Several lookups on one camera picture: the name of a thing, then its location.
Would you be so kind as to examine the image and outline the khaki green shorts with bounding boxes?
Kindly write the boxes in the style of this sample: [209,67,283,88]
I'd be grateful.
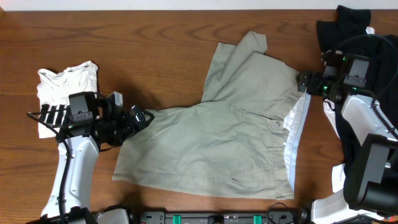
[113,31,302,200]

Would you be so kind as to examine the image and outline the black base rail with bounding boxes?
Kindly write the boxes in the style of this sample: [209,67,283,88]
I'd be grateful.
[137,210,299,224]

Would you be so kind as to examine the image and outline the white garment under pile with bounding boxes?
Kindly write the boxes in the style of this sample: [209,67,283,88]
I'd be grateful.
[284,26,375,193]

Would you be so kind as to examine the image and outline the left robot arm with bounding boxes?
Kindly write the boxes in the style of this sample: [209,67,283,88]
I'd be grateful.
[36,91,155,224]

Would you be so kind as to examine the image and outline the folded white printed t-shirt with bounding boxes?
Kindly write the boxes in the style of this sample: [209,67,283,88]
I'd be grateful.
[37,61,98,131]

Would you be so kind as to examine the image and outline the black garment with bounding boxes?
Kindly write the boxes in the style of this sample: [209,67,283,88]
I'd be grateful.
[316,4,398,175]

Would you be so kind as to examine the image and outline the left black cable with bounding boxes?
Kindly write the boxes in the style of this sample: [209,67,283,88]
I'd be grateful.
[27,111,74,224]

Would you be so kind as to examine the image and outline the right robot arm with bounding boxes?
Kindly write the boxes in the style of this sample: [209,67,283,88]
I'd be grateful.
[297,50,397,223]

